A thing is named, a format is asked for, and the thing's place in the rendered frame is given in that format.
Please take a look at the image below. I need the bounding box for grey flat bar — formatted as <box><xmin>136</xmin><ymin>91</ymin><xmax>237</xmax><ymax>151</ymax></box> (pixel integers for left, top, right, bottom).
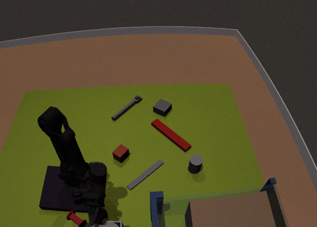
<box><xmin>126</xmin><ymin>159</ymin><xmax>164</xmax><ymax>190</ymax></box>

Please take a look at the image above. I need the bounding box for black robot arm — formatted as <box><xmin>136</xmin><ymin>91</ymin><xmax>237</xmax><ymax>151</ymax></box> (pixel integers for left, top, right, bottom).
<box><xmin>37</xmin><ymin>106</ymin><xmax>107</xmax><ymax>206</ymax></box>

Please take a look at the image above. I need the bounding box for dark grey cylinder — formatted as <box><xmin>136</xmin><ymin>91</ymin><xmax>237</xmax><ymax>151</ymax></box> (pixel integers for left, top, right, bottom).
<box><xmin>188</xmin><ymin>155</ymin><xmax>203</xmax><ymax>174</ymax></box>

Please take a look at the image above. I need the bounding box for dark grey rod with square head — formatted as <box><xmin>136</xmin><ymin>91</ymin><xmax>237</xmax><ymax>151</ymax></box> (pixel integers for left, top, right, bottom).
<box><xmin>111</xmin><ymin>95</ymin><xmax>142</xmax><ymax>120</ymax></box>

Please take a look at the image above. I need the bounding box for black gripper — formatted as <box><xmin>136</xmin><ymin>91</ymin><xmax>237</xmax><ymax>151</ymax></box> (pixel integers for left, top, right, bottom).
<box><xmin>81</xmin><ymin>186</ymin><xmax>108</xmax><ymax>226</ymax></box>

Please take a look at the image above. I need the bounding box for dark red flat bar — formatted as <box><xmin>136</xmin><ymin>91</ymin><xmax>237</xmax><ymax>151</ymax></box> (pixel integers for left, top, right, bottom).
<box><xmin>151</xmin><ymin>119</ymin><xmax>191</xmax><ymax>152</ymax></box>

